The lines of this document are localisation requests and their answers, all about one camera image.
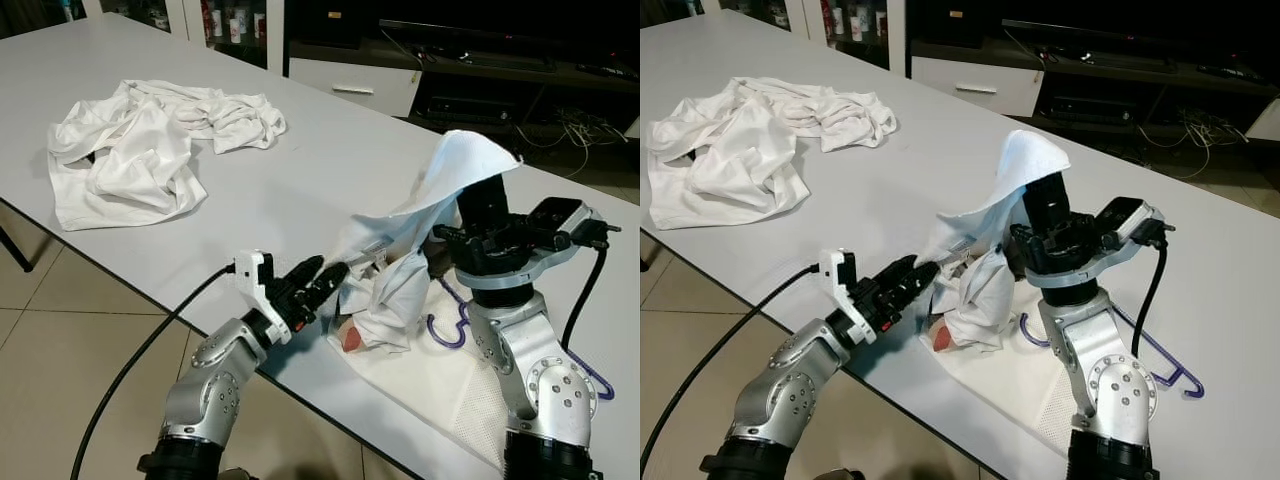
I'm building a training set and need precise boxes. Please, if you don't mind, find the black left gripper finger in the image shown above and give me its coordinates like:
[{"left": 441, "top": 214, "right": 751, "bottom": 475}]
[
  {"left": 880, "top": 254, "right": 919, "bottom": 292},
  {"left": 900, "top": 260, "right": 943, "bottom": 306},
  {"left": 290, "top": 254, "right": 327, "bottom": 292},
  {"left": 310, "top": 262, "right": 353, "bottom": 306}
]

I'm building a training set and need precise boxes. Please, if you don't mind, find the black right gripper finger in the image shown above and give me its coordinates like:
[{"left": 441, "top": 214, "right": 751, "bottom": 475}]
[
  {"left": 1020, "top": 172, "right": 1074, "bottom": 234},
  {"left": 456, "top": 176, "right": 513, "bottom": 234}
]

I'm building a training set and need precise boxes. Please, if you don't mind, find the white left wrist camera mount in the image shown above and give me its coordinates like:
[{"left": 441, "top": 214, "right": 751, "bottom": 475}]
[
  {"left": 818, "top": 250, "right": 861, "bottom": 319},
  {"left": 233, "top": 250, "right": 277, "bottom": 319}
]

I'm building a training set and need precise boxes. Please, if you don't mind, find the white drawer TV bench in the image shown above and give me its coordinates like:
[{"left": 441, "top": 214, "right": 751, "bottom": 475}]
[
  {"left": 905, "top": 18, "right": 1280, "bottom": 141},
  {"left": 285, "top": 18, "right": 641, "bottom": 141}
]

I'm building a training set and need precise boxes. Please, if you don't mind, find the black set-top box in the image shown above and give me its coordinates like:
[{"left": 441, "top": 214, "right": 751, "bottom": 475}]
[
  {"left": 420, "top": 95, "right": 516, "bottom": 126},
  {"left": 1040, "top": 95, "right": 1136, "bottom": 126}
]

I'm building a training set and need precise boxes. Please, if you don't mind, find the white polo shirt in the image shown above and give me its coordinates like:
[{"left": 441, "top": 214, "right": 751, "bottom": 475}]
[
  {"left": 325, "top": 130, "right": 526, "bottom": 471},
  {"left": 915, "top": 130, "right": 1086, "bottom": 466}
]

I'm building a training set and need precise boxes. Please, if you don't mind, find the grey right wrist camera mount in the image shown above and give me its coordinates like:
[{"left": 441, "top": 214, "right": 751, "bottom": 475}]
[
  {"left": 1095, "top": 197, "right": 1169, "bottom": 251},
  {"left": 525, "top": 197, "right": 611, "bottom": 253}
]

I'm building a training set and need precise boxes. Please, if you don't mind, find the white glass door cabinet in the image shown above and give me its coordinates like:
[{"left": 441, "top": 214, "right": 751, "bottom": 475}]
[
  {"left": 700, "top": 0, "right": 913, "bottom": 71},
  {"left": 80, "top": 0, "right": 291, "bottom": 73}
]

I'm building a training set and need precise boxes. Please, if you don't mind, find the blue plastic hanger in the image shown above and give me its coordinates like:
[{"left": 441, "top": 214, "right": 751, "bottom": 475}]
[
  {"left": 425, "top": 278, "right": 616, "bottom": 401},
  {"left": 1018, "top": 300, "right": 1206, "bottom": 401}
]

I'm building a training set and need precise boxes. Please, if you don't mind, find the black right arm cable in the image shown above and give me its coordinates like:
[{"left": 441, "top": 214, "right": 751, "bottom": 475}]
[
  {"left": 1130, "top": 215, "right": 1176, "bottom": 361},
  {"left": 560, "top": 215, "right": 623, "bottom": 351}
]

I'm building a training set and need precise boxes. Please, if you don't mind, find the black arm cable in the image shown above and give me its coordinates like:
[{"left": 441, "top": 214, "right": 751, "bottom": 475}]
[
  {"left": 70, "top": 262, "right": 241, "bottom": 480},
  {"left": 640, "top": 262, "right": 826, "bottom": 471},
  {"left": 1130, "top": 215, "right": 1176, "bottom": 361},
  {"left": 560, "top": 215, "right": 623, "bottom": 351}
]

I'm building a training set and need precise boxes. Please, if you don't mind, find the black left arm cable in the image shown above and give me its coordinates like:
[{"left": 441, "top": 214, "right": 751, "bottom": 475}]
[
  {"left": 640, "top": 262, "right": 826, "bottom": 471},
  {"left": 70, "top": 262, "right": 241, "bottom": 480}
]

